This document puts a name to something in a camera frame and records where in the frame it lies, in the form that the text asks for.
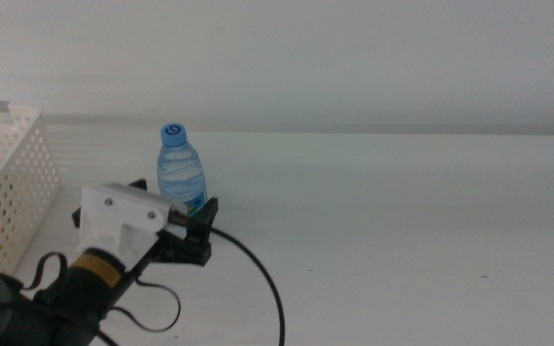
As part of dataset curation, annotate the clear water bottle blue cap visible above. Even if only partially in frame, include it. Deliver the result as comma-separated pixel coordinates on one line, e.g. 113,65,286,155
156,122,209,218

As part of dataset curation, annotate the white perforated plastic basket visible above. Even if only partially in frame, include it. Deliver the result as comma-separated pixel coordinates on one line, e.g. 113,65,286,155
0,103,62,276

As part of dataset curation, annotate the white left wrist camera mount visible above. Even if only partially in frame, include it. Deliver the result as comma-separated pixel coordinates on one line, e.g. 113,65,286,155
77,183,175,263

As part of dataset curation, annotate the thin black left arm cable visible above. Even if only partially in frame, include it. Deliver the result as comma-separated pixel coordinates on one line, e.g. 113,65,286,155
21,252,182,334

